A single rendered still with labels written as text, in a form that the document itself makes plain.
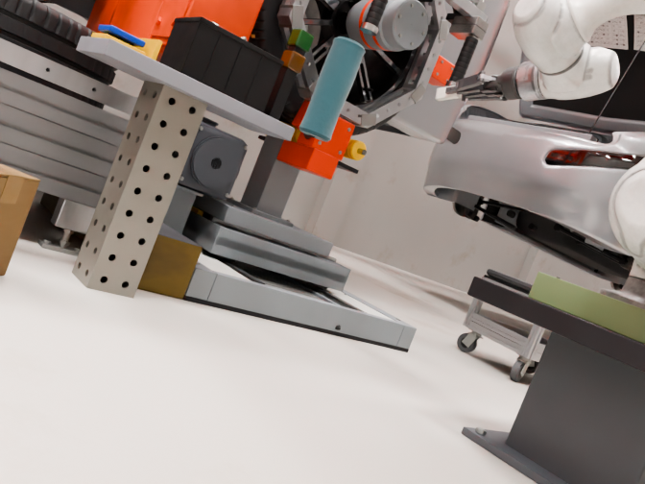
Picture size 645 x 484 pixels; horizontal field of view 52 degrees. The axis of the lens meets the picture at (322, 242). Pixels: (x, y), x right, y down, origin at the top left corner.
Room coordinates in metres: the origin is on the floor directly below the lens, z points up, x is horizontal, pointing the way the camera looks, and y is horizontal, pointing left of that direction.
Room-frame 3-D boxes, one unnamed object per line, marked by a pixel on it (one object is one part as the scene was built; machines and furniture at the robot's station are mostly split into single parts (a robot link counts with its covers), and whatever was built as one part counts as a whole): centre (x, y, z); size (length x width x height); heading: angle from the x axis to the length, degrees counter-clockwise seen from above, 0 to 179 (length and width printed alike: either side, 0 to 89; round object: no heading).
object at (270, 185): (2.04, 0.21, 0.32); 0.40 x 0.30 x 0.28; 130
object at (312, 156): (1.94, 0.13, 0.48); 0.16 x 0.12 x 0.17; 40
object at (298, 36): (1.49, 0.21, 0.64); 0.04 x 0.04 x 0.04; 40
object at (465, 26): (1.86, -0.16, 0.93); 0.09 x 0.05 x 0.05; 40
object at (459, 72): (1.84, -0.18, 0.83); 0.04 x 0.04 x 0.16
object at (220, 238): (2.06, 0.19, 0.13); 0.50 x 0.36 x 0.10; 130
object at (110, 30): (1.25, 0.49, 0.47); 0.07 x 0.07 x 0.02; 40
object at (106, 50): (1.36, 0.36, 0.44); 0.43 x 0.17 x 0.03; 130
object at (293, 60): (1.49, 0.21, 0.59); 0.04 x 0.04 x 0.04; 40
